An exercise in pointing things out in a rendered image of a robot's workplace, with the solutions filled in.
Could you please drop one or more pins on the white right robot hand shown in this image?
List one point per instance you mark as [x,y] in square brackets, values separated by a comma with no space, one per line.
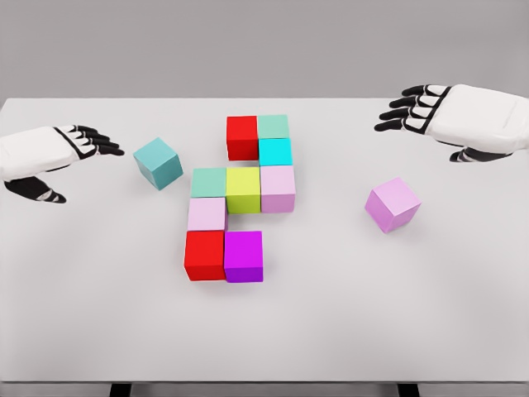
[475,118]

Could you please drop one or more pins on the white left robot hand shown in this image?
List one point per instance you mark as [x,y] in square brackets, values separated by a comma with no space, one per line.
[37,151]

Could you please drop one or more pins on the orchid pink cube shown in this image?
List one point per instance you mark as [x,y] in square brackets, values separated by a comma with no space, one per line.
[392,204]

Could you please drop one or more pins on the teal cube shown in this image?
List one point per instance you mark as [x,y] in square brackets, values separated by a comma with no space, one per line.
[159,163]

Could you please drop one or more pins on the mint green cube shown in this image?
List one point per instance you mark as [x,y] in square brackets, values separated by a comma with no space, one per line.
[208,183]
[273,126]

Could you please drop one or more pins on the pale pink cube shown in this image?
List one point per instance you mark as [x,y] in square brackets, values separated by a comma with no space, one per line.
[277,188]
[206,214]

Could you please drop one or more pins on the red cube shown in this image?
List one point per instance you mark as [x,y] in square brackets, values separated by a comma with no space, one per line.
[204,255]
[242,138]

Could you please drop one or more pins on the cyan cube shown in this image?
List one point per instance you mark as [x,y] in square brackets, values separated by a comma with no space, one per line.
[275,152]

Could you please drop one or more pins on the yellow-green cube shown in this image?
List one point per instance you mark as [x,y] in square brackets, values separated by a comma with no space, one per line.
[243,189]

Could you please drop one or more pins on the magenta cube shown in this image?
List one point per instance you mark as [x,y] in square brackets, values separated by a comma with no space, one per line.
[244,256]

